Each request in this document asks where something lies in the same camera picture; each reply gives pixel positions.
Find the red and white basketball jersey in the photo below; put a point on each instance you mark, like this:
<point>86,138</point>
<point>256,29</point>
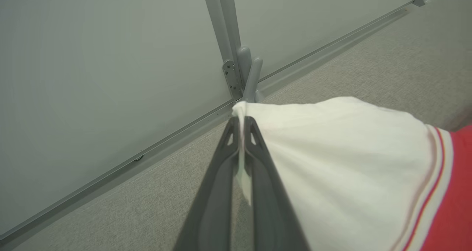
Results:
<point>350,162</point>

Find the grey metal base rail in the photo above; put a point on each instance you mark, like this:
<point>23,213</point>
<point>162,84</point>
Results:
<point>110,179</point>

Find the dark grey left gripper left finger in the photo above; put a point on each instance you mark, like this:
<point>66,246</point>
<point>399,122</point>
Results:
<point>217,192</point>

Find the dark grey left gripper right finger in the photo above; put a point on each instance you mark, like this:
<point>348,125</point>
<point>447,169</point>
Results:
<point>269,206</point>

